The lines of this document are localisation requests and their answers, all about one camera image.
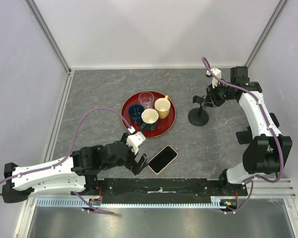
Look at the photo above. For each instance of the black folding phone stand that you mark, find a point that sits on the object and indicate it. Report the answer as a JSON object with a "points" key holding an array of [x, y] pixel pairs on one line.
{"points": [[244, 137]]}

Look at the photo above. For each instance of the green mug white inside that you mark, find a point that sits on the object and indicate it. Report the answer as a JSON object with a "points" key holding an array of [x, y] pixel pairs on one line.
{"points": [[150, 120]]}

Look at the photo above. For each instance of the clear glass cup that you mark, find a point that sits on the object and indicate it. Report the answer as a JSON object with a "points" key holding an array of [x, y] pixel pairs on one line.
{"points": [[146, 99]]}

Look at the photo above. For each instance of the round base phone holder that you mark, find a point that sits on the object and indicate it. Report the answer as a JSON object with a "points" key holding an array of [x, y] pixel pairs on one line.
{"points": [[198, 116]]}

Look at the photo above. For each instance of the white cable duct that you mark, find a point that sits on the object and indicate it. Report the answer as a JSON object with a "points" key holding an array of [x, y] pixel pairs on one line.
{"points": [[77, 202]]}

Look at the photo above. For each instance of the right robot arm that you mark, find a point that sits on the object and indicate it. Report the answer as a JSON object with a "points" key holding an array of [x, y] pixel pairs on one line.
{"points": [[267, 149]]}

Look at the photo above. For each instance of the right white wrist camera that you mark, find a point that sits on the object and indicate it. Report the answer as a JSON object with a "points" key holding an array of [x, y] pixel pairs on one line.
{"points": [[215, 74]]}

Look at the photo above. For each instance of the yellow mug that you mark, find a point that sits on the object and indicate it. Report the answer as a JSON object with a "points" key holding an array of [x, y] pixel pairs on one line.
{"points": [[162, 106]]}

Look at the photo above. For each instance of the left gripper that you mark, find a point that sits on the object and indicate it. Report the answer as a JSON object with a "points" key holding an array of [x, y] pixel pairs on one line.
{"points": [[135, 167]]}

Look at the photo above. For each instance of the phone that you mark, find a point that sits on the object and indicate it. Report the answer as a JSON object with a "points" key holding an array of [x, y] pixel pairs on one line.
{"points": [[162, 159]]}

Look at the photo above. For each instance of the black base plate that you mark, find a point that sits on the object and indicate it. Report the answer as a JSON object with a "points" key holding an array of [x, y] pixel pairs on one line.
{"points": [[161, 191]]}

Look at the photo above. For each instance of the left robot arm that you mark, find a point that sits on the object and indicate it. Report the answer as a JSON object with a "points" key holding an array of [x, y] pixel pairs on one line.
{"points": [[74, 174]]}

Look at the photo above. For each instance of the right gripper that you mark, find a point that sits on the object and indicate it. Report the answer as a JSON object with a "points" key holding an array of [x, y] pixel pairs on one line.
{"points": [[211, 95]]}

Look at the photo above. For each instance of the dark blue cup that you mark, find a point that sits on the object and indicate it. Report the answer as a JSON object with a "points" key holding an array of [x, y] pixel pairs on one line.
{"points": [[135, 114]]}

